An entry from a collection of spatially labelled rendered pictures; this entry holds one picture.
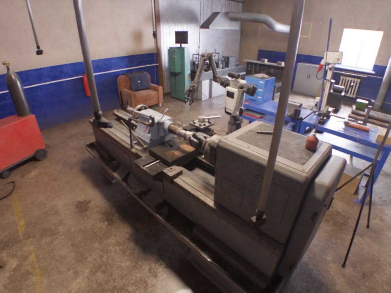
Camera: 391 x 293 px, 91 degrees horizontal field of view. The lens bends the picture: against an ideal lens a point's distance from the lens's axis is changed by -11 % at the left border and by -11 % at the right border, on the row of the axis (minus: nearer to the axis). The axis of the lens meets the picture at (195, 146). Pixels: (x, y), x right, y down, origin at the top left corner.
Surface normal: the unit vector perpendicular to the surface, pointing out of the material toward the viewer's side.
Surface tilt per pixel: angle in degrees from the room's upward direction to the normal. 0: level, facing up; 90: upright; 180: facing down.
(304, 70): 90
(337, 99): 90
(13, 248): 0
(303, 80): 90
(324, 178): 0
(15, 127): 90
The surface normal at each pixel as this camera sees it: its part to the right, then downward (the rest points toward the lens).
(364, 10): -0.71, 0.35
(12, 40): 0.70, 0.35
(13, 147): 0.90, 0.21
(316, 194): -0.52, -0.33
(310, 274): 0.00, -0.87
